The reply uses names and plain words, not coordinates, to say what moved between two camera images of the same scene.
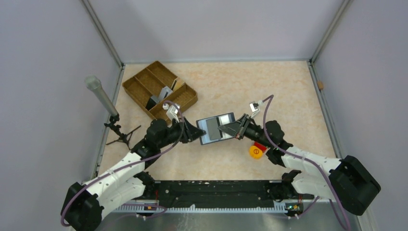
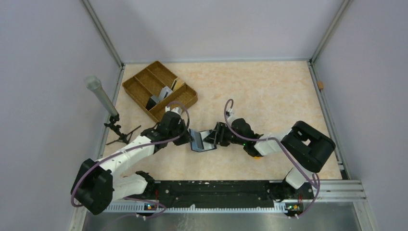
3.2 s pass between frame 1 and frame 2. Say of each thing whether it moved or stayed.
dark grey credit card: stayed
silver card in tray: stayed
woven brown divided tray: stayed
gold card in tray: stayed
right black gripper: moved
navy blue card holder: moved
